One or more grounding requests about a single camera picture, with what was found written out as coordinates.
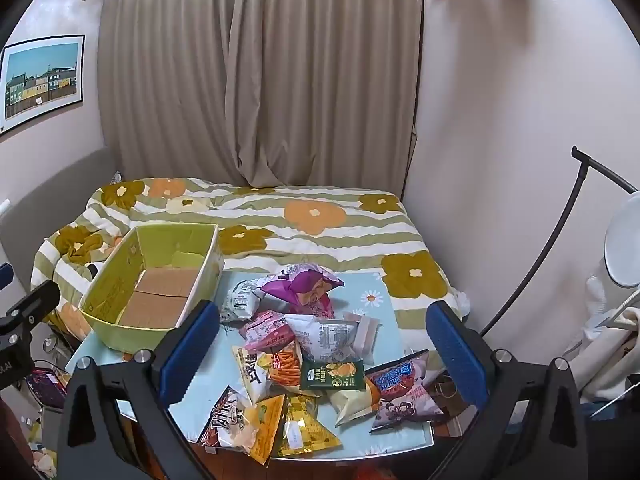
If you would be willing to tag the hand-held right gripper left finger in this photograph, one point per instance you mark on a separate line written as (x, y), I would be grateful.
(195, 342)

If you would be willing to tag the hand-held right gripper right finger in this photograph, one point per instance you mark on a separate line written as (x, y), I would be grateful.
(457, 355)

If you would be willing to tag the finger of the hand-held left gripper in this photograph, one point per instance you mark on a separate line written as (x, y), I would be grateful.
(35, 300)
(4, 276)

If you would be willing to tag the translucent pink wafer packet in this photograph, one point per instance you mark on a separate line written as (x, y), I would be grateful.
(367, 337)

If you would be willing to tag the dark purple box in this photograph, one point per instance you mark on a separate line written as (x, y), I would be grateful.
(42, 385)

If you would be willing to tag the light blue daisy tablecloth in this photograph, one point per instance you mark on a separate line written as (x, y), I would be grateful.
(212, 385)

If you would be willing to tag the white grey snack packet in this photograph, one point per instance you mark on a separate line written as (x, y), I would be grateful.
(242, 300)

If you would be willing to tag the yellow white snack packet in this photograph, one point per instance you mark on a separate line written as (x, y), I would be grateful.
(252, 372)

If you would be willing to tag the purple blue snack packet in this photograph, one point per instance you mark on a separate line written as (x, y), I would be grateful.
(400, 395)

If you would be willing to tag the light pink snack packet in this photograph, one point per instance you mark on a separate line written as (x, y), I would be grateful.
(262, 321)

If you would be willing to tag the bright pink snack packet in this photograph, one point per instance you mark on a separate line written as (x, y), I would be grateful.
(272, 342)

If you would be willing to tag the red white snack packet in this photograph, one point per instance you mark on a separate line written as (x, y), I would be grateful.
(222, 420)

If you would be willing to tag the orange stick snack packet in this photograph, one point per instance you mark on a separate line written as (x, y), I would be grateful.
(285, 367)

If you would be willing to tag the orange yellow snack packet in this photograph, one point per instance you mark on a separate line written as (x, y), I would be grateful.
(265, 422)

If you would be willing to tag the pale yellow chip packet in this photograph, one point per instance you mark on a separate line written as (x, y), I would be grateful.
(350, 402)

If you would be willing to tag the dark green chip packet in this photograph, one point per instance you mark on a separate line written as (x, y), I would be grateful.
(332, 376)

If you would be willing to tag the white black-print snack packet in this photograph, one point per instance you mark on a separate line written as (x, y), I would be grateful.
(325, 337)

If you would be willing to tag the yellow checkered triangular packet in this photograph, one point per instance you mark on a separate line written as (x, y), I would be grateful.
(307, 427)

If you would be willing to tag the white garment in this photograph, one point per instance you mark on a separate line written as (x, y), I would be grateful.
(600, 355)

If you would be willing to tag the floral striped blanket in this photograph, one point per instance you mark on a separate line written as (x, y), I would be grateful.
(310, 240)

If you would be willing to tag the white round lamp head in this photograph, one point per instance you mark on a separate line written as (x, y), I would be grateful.
(625, 245)

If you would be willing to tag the black curved lamp pole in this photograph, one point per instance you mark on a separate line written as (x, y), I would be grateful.
(577, 185)

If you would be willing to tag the beige curtain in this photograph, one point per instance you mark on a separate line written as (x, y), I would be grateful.
(250, 85)

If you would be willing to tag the wall poster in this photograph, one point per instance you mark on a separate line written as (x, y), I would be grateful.
(40, 80)

